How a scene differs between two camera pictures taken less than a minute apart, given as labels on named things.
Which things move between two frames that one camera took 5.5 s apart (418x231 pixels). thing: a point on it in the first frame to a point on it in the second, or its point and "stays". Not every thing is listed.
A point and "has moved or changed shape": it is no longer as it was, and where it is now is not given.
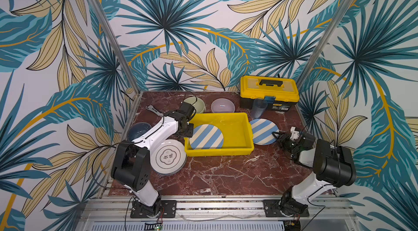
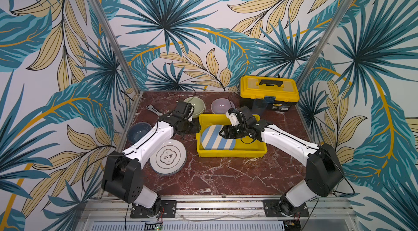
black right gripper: x=286 y=140 to x=232 y=131
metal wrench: x=151 y=108 stays
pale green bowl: x=198 y=106 stays
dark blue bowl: x=137 y=129 stays
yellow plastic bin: x=238 y=137 has moved or changed shape
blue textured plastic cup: x=258 y=106 stays
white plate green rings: x=169 y=158 stays
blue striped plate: x=206 y=137 has moved or changed shape
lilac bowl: x=222 y=105 stays
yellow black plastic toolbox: x=281 y=93 stays
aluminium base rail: x=220 y=213 stays
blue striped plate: x=262 y=131 has moved or changed shape
